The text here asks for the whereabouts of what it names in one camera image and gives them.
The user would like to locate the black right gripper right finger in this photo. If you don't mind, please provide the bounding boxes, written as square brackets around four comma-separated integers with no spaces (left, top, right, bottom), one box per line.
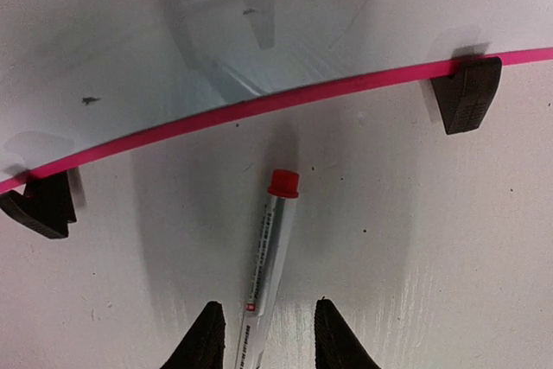
[314,298,379,369]

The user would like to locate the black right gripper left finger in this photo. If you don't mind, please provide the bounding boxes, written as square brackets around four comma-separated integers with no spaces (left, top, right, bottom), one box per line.
[162,301,226,369]

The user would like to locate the whiteboard marker silver body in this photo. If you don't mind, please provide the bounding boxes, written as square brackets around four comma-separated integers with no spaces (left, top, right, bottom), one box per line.
[235,193,298,368]

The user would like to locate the red marker cap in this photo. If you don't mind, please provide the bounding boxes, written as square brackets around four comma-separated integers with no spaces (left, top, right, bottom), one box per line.
[268,169,300,199]

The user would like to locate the pink framed whiteboard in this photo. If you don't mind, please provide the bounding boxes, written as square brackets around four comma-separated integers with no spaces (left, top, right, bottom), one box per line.
[1,0,552,192]

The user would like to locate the black right whiteboard stand foot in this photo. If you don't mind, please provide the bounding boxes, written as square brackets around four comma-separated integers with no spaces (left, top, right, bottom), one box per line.
[1,171,77,239]

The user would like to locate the black whiteboard stand foot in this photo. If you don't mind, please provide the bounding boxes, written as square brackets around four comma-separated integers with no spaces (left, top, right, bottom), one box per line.
[1,171,77,239]
[431,57,503,135]

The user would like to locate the black left whiteboard stand foot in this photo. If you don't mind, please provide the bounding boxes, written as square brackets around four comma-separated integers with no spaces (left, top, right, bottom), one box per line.
[431,57,503,135]

